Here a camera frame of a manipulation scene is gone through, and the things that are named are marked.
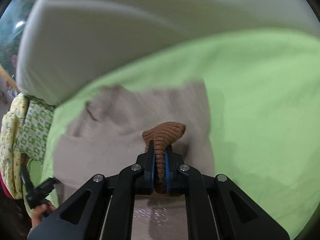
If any beige knit sweater brown trim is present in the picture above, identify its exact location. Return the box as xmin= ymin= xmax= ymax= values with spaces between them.
xmin=52 ymin=81 xmax=216 ymax=240

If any person's left hand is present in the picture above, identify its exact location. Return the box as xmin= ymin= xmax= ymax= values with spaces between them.
xmin=31 ymin=202 xmax=56 ymax=229

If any yellow printed quilt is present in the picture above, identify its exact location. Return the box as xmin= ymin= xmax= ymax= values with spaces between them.
xmin=1 ymin=93 xmax=28 ymax=199

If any green white patterned pillow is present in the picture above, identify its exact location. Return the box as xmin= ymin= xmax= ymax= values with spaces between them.
xmin=14 ymin=96 xmax=55 ymax=163

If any green bed sheet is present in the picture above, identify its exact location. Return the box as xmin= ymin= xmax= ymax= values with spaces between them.
xmin=28 ymin=29 xmax=319 ymax=239

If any striped white green duvet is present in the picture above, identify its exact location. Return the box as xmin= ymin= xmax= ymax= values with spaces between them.
xmin=16 ymin=0 xmax=319 ymax=105

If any gold framed floral painting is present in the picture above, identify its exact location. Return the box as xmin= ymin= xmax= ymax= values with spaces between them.
xmin=1 ymin=0 xmax=30 ymax=89

